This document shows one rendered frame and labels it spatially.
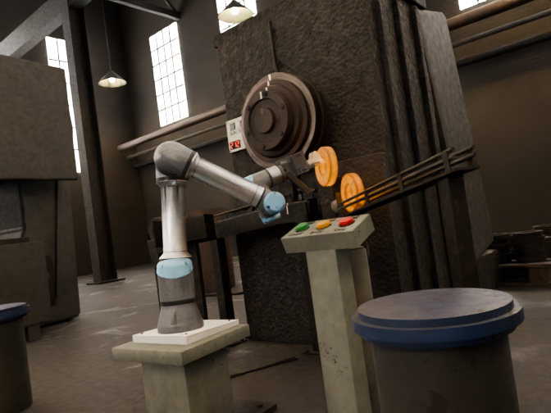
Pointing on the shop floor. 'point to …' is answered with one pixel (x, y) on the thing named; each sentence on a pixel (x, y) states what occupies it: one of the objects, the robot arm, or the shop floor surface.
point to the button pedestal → (336, 308)
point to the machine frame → (342, 144)
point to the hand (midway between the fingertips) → (325, 161)
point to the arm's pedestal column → (196, 388)
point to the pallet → (525, 256)
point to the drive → (458, 138)
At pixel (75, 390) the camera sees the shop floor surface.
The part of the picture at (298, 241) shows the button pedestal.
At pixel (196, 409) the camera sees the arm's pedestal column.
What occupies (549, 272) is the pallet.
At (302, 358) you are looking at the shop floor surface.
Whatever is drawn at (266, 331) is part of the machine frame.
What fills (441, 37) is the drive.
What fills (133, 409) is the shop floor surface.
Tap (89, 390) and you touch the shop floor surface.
